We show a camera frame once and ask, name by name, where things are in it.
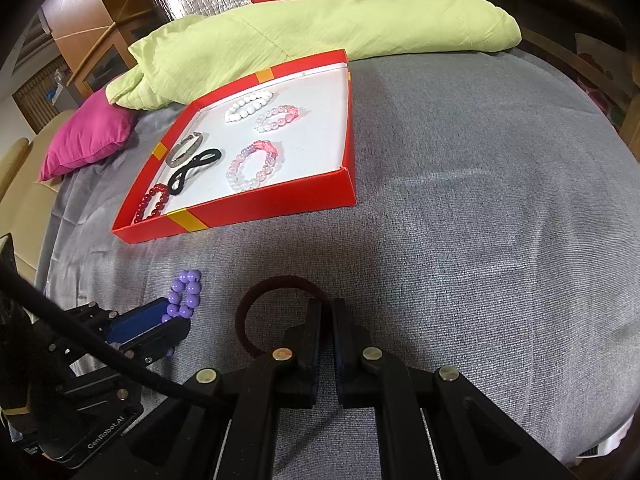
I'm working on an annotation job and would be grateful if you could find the beige sofa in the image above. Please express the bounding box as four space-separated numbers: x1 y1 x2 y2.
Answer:
0 110 76 291

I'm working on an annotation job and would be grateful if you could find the red bead bracelet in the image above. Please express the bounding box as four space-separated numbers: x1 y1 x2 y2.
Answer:
132 183 172 225

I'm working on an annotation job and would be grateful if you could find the large pink clear bead bracelet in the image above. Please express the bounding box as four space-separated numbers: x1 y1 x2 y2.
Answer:
226 139 281 192

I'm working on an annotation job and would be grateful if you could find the small pink clear bead bracelet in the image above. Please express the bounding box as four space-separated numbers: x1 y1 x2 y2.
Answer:
253 103 301 133

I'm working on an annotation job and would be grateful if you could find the wooden cabinet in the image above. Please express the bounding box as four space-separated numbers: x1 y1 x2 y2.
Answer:
12 0 161 133

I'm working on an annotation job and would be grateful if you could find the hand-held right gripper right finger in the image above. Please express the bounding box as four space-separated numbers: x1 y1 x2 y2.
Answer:
331 297 576 480

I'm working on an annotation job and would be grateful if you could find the polka-dot paper bag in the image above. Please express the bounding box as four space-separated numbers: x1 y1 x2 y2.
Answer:
575 32 628 126

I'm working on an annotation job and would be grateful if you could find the black hair tie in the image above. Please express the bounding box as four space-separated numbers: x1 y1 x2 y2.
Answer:
167 147 223 197

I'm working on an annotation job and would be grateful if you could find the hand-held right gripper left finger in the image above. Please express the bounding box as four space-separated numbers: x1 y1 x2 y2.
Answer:
100 297 331 480

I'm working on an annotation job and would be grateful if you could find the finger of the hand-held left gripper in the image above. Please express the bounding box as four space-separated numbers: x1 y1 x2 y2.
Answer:
107 297 171 345
120 314 192 362

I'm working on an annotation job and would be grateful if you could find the black cable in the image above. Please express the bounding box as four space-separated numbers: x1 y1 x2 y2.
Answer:
0 260 233 408

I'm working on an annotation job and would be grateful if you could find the dark red hair tie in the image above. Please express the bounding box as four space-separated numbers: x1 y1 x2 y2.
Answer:
235 275 331 358

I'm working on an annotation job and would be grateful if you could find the purple bead bracelet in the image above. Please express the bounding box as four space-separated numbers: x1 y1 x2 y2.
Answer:
161 269 202 357

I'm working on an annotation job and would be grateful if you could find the magenta cushion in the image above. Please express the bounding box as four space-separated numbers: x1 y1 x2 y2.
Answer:
37 87 138 183

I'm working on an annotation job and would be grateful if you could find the light green pillow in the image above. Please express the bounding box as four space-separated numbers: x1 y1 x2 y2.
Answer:
105 0 522 111

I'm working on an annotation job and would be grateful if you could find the white bead bracelet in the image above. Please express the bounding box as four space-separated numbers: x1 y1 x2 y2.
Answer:
224 89 276 124

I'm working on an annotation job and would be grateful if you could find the red cardboard box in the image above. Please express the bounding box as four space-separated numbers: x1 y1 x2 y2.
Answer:
111 49 358 245

